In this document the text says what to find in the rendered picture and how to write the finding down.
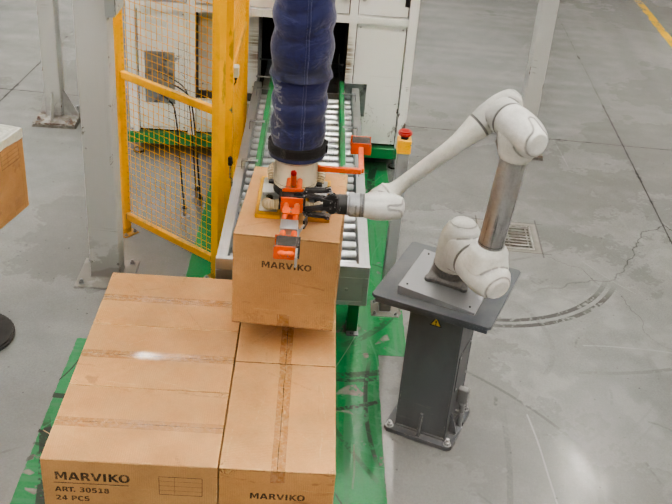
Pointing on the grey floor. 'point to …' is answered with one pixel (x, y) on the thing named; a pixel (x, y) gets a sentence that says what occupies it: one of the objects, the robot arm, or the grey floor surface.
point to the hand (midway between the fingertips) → (292, 201)
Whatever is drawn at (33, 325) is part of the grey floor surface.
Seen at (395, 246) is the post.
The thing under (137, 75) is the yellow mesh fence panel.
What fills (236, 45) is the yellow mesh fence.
